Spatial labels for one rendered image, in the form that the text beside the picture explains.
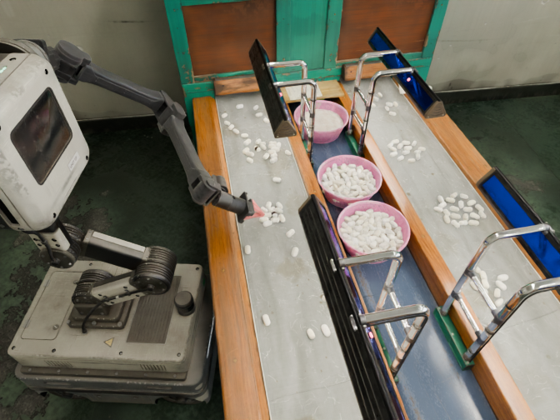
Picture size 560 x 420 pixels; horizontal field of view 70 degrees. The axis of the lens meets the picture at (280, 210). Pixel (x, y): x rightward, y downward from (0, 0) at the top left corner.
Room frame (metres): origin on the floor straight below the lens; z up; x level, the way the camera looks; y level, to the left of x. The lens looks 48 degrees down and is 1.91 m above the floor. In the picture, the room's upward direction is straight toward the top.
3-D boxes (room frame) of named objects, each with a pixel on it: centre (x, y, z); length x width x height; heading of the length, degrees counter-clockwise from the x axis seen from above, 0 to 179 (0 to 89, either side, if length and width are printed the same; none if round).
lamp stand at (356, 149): (1.52, -0.43, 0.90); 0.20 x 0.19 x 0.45; 11
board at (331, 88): (1.86, -0.16, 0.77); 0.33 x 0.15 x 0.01; 101
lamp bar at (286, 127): (1.43, 0.04, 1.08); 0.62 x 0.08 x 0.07; 11
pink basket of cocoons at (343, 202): (1.22, -0.29, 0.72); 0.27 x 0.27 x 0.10
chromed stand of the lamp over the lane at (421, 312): (0.49, -0.23, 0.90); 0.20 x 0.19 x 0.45; 11
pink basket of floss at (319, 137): (1.65, -0.20, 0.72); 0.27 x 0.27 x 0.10
